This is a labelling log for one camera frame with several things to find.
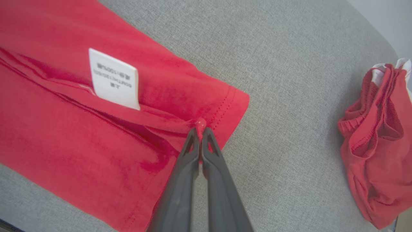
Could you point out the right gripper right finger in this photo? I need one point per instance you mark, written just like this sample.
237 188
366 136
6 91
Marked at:
222 199

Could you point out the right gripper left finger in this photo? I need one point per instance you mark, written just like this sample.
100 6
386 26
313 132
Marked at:
180 193

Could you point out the red shirt with white trim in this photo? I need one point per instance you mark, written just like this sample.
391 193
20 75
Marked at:
64 145

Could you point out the red shorts with white waistband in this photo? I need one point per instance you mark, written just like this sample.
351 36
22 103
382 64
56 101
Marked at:
370 180

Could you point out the grey fabric sofa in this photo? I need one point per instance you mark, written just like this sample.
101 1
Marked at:
289 80

